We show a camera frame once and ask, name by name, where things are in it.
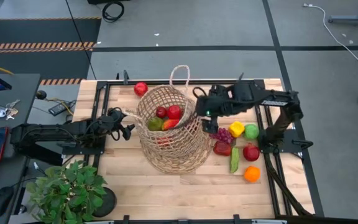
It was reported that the red apple with yellow stem pit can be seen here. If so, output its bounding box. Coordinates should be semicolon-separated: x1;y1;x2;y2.
167;105;182;120

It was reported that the bunch of metal keys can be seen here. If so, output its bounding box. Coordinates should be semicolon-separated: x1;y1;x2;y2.
4;99;21;121

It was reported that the black plant pot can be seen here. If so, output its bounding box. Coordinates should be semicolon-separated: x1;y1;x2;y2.
91;186;117;218

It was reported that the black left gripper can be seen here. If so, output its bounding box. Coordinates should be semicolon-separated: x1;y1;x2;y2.
99;107;135;141

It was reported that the red and yellow mango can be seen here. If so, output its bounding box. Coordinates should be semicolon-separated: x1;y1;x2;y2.
161;119;180;131

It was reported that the black computer mouse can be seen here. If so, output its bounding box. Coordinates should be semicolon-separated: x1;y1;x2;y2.
0;185;15;219

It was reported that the thin black floor cable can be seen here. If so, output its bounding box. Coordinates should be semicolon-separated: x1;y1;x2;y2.
65;0;97;80

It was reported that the black mat with hazard stripes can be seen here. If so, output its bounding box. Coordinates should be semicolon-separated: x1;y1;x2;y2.
0;17;102;86

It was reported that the orange persimmon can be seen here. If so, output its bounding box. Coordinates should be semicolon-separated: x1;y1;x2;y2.
243;166;261;183

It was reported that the small red apple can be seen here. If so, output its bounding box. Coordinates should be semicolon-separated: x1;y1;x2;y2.
155;136;172;147

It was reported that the dark red fruit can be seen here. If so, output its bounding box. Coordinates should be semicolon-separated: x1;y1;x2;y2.
155;106;168;119

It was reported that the red pomegranate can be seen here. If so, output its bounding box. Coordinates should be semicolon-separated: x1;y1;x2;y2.
242;142;260;162

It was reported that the coiled black cable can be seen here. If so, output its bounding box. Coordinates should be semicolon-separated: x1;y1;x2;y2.
101;1;126;23

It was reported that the purple grape bunch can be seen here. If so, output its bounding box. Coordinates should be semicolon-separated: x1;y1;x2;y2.
209;127;236;144

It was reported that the green apple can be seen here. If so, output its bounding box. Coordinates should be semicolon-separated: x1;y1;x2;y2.
243;123;260;141

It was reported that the grey metal table leg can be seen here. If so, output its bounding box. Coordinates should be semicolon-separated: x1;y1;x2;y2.
328;0;358;26

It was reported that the yellow bell pepper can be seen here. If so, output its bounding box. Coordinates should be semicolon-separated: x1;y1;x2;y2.
227;121;246;138

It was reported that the black power adapter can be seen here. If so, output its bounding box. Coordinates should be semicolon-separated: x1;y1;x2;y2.
48;101;71;117

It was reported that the woven straw basket with handles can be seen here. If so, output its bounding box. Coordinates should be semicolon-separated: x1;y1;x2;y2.
123;64;214;175

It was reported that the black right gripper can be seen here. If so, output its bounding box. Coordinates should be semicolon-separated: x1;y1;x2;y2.
195;83;234;135

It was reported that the green pear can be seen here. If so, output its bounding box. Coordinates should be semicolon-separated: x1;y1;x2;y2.
147;116;165;132

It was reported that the white cable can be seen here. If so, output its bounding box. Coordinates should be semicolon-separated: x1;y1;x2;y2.
303;2;358;63

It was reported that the green leafy plant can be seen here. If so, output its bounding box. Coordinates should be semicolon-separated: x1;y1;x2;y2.
25;160;108;224

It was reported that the glossy red tomato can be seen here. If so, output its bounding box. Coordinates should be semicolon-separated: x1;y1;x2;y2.
134;82;149;97

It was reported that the green cucumber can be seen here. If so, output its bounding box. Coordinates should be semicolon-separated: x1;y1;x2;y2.
230;146;241;174

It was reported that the yellow cable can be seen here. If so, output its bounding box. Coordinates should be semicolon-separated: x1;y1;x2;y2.
47;98;74;116

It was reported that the black desk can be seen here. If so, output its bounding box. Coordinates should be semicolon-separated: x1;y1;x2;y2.
0;73;42;224

